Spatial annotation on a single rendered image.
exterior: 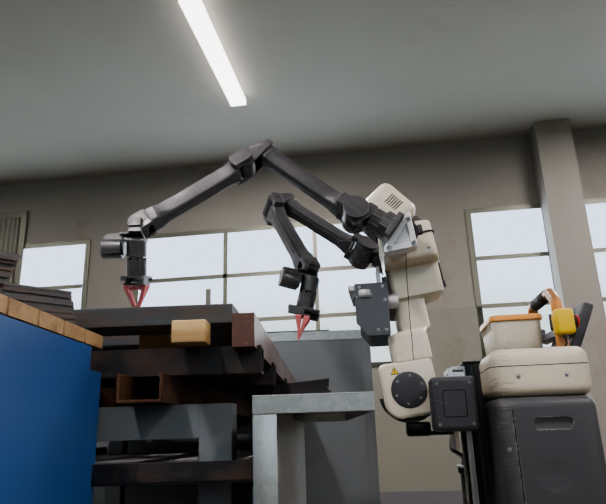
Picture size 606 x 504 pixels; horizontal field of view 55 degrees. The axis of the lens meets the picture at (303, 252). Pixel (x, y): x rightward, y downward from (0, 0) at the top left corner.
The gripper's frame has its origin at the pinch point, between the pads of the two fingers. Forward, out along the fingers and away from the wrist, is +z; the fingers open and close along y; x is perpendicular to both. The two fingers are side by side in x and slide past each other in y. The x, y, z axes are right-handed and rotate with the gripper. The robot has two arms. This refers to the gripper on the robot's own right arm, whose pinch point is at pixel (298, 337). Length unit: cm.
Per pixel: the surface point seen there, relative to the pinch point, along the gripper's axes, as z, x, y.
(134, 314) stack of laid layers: 13, -77, -27
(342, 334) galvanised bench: -17, 81, 16
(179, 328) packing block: 15, -82, -17
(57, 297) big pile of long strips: 15, -92, -35
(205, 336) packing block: 15, -81, -12
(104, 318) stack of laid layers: 15, -77, -32
